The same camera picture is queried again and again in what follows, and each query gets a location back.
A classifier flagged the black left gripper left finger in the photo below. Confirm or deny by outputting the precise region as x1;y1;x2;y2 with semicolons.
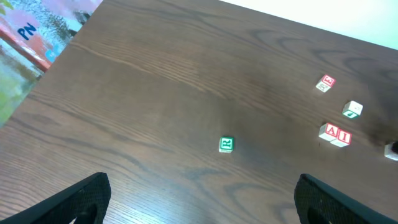
1;172;111;224

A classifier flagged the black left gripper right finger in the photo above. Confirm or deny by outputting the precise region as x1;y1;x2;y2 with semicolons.
294;174;397;224

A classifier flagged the red letter I block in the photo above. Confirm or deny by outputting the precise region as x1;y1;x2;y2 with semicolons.
330;129;352;147

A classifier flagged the red letter A block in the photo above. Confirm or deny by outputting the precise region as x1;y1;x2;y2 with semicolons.
318;123;340;142

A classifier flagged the blue letter P block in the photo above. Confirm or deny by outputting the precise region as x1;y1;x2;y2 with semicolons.
384;141;398;161

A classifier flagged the green number 4 block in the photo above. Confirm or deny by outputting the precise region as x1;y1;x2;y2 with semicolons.
342;100;363;119

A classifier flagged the green letter R block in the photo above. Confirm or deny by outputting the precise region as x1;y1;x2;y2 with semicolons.
218;136;234;153

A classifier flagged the red number 3 block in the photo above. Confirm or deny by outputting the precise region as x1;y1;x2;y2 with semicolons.
315;74;336;93

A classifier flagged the colourful poster board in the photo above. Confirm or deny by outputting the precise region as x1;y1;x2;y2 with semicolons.
1;0;103;124

